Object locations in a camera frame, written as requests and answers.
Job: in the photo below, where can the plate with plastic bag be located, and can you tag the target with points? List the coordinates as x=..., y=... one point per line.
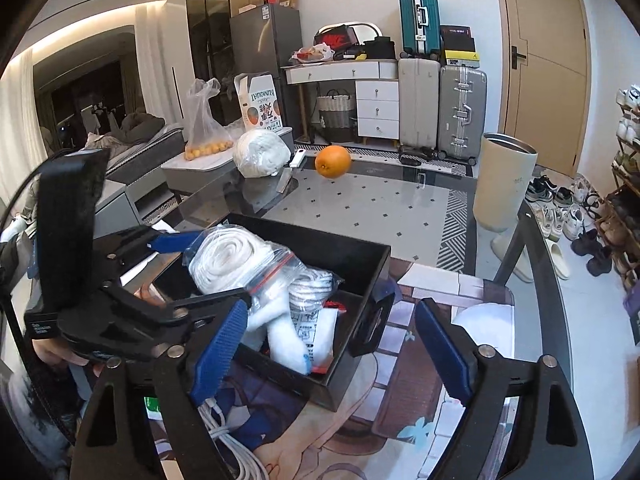
x=312, y=53

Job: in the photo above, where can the grey cabinet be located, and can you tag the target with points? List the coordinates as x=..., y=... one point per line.
x=117, y=205

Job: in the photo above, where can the beige suitcase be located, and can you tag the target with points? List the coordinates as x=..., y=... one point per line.
x=419, y=102

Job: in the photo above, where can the silver suitcase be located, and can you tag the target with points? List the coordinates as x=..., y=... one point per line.
x=462, y=110

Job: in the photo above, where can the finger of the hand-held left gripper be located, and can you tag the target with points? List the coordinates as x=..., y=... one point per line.
x=175, y=241
x=210, y=304

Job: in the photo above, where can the pile of shoes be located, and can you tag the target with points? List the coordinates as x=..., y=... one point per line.
x=570, y=215

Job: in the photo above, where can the white remote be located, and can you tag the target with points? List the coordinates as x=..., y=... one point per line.
x=297, y=158

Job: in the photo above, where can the person's left hand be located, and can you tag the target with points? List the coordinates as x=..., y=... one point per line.
x=52, y=352

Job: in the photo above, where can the dark glass cabinet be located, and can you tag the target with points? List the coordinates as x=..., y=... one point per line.
x=210, y=35

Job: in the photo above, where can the teal suitcase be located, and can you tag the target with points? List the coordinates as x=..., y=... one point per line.
x=419, y=20

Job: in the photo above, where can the bed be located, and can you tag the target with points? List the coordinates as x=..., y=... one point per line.
x=135, y=145

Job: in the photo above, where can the black bag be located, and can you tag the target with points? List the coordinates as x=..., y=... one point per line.
x=377, y=49

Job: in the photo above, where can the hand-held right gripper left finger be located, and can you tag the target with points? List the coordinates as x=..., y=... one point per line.
x=220, y=355

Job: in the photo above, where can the black cardboard box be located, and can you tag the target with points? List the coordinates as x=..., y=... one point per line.
x=300, y=390

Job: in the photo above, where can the wooden shoe rack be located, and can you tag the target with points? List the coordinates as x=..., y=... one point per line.
x=622, y=185

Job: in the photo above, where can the beige slipper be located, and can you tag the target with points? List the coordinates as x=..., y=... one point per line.
x=557, y=260
x=515, y=260

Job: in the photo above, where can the white blue plush toy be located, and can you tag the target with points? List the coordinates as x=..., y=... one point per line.
x=285, y=345

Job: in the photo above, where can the white framed mirror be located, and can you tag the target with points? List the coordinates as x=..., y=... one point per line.
x=367, y=25

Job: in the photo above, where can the beige door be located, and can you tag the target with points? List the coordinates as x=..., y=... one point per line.
x=545, y=70

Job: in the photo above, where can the grey fridge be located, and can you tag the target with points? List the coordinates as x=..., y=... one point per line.
x=265, y=45

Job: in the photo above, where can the white dresser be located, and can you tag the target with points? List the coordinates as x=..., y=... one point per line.
x=360, y=95

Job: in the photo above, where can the patterned rug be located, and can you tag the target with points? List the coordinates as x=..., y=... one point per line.
x=390, y=215

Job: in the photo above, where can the grey flat card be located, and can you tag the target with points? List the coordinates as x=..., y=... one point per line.
x=283, y=180

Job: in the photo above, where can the white cylindrical bin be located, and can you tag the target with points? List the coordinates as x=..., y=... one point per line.
x=502, y=180

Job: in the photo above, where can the red black shoebox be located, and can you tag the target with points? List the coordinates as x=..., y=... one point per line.
x=335, y=40

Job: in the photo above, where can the white curtain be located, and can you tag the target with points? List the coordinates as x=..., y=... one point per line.
x=157, y=60

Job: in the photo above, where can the yellow black box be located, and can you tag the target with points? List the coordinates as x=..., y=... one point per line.
x=460, y=57

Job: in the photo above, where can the white topped side table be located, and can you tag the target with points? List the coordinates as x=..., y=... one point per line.
x=200, y=172

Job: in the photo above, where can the white red packet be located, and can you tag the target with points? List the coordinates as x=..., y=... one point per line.
x=320, y=335

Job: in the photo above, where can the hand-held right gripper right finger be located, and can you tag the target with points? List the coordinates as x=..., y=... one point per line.
x=442, y=355

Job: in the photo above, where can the bag of white cloth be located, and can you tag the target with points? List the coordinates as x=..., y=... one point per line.
x=262, y=152

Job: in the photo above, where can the plastic bag of small oranges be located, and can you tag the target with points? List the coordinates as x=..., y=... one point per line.
x=205, y=135

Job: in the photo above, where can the white printed carton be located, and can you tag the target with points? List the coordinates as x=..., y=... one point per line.
x=262, y=105

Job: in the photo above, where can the wicker basket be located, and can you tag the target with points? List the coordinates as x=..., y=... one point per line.
x=337, y=110

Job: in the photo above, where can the orange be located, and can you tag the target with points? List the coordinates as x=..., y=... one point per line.
x=332, y=161

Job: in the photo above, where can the black red box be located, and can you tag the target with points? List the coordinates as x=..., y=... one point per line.
x=459, y=37

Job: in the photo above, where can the printed cartoon mat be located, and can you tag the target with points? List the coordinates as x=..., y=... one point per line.
x=375, y=410

